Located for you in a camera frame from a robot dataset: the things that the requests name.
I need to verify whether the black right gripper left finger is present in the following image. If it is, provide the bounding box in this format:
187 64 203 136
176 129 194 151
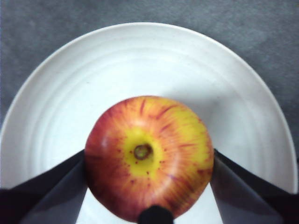
0 149 86 224

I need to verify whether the red apple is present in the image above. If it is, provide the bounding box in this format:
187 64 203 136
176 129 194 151
84 95 214 222

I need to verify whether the cream yellow plate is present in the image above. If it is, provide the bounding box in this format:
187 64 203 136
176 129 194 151
0 22 296 224

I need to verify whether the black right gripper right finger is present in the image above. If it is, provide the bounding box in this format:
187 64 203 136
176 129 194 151
211 148 299 224

